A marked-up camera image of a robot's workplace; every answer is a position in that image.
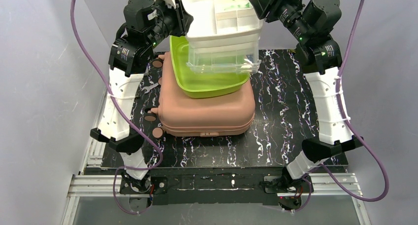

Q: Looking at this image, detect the aluminium base frame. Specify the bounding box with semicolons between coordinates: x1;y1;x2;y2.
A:
60;86;373;225

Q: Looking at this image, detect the pink hard shell suitcase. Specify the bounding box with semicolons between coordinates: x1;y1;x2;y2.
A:
142;52;255;138

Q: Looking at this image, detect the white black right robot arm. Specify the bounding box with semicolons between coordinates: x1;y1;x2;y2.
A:
250;0;361;189

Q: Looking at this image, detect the clear plastic drawer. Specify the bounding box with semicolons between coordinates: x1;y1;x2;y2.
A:
186;32;261;74

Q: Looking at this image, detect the white divided organizer box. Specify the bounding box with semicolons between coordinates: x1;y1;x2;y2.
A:
182;0;263;47

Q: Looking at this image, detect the lime green plastic basin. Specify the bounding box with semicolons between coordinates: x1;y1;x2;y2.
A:
170;36;250;99

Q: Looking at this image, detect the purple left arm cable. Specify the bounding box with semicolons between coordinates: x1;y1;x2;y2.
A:
70;0;164;216

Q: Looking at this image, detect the silver open end wrench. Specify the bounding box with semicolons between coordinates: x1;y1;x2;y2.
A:
141;83;160;94

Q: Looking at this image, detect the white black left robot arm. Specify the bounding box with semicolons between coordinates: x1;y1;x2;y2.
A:
90;0;255;182

